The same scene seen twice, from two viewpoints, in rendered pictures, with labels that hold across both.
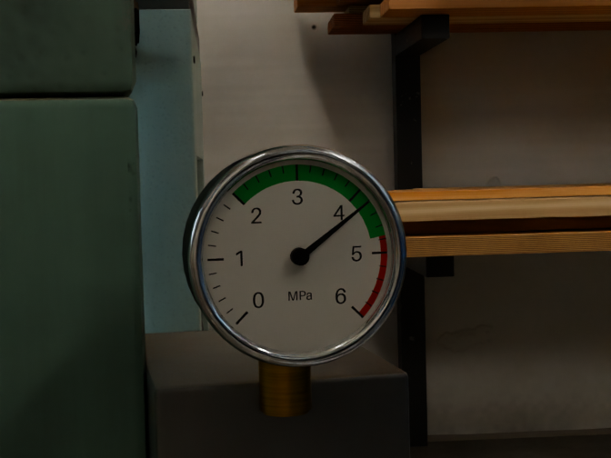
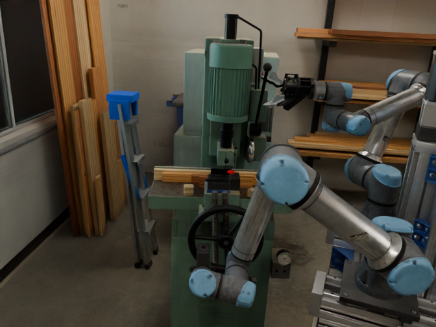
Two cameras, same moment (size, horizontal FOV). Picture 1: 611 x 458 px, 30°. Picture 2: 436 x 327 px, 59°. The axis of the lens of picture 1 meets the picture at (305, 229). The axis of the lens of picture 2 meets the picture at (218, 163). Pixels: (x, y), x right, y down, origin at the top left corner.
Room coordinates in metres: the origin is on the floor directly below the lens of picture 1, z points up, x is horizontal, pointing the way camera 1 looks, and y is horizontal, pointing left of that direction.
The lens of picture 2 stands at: (-1.12, 0.07, 1.57)
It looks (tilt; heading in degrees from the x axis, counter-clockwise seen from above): 20 degrees down; 9
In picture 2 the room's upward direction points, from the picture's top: 3 degrees clockwise
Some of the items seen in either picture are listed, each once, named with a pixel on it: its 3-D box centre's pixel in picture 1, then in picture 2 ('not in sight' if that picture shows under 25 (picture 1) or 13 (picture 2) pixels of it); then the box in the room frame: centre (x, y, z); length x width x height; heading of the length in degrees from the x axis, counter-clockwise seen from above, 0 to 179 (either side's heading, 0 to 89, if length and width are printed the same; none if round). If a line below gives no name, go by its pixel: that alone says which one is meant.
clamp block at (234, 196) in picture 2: not in sight; (221, 197); (0.30, 0.28, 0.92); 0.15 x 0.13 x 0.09; 101
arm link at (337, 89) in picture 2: not in sight; (336, 92); (0.49, -0.13, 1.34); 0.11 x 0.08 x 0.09; 101
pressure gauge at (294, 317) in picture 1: (288, 283); (283, 258); (0.34, 0.01, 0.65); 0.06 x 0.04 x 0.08; 101
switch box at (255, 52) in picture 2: not in sight; (255, 64); (0.83, 0.23, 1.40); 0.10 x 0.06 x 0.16; 11
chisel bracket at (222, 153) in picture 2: not in sight; (225, 155); (0.51, 0.30, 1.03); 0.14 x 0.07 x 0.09; 11
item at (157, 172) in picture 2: not in sight; (220, 176); (0.51, 0.32, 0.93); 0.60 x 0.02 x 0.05; 101
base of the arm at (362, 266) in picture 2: not in sight; (381, 271); (0.00, -0.29, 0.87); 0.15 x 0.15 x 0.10
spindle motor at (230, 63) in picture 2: not in sight; (229, 82); (0.49, 0.30, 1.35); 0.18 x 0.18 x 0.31
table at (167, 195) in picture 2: not in sight; (220, 198); (0.38, 0.30, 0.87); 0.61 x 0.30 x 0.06; 101
